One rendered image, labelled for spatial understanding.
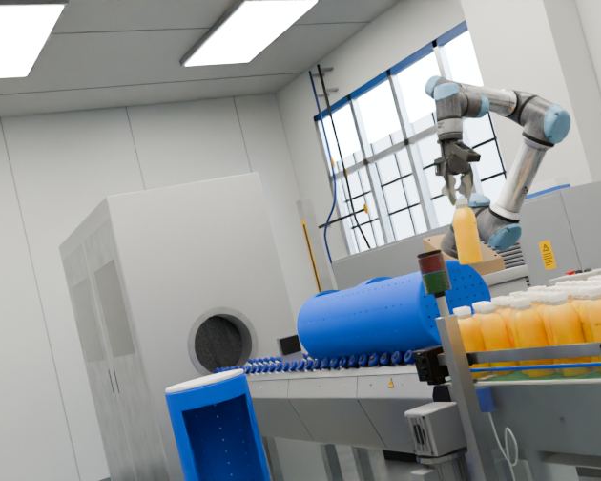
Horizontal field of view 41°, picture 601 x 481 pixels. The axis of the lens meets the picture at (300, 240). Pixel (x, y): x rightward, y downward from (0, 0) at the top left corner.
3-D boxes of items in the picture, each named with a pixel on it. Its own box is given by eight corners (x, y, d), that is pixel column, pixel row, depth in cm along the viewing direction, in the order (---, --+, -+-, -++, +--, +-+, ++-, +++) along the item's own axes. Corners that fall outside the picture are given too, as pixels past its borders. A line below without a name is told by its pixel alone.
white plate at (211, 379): (150, 392, 280) (151, 395, 280) (194, 386, 260) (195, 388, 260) (213, 373, 299) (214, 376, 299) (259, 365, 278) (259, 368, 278)
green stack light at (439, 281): (442, 290, 199) (436, 271, 199) (457, 287, 193) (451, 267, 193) (421, 296, 196) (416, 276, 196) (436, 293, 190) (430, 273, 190)
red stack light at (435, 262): (436, 270, 199) (432, 255, 199) (451, 267, 193) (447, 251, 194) (415, 276, 196) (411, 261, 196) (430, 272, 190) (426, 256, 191)
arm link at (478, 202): (466, 218, 308) (476, 186, 301) (491, 234, 299) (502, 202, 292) (444, 221, 301) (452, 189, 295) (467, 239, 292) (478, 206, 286)
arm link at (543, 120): (486, 234, 299) (548, 96, 278) (515, 255, 289) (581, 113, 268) (465, 234, 292) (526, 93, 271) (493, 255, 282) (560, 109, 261)
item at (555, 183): (533, 200, 439) (530, 187, 440) (570, 189, 420) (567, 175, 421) (520, 202, 432) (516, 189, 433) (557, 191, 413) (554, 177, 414)
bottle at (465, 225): (455, 267, 236) (445, 205, 238) (467, 265, 242) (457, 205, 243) (476, 263, 232) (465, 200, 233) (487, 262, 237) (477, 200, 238)
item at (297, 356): (303, 366, 366) (295, 333, 367) (306, 366, 362) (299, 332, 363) (283, 372, 361) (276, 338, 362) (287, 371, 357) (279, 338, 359)
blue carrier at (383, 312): (365, 353, 332) (350, 285, 334) (503, 340, 254) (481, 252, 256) (304, 369, 319) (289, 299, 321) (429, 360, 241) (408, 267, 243)
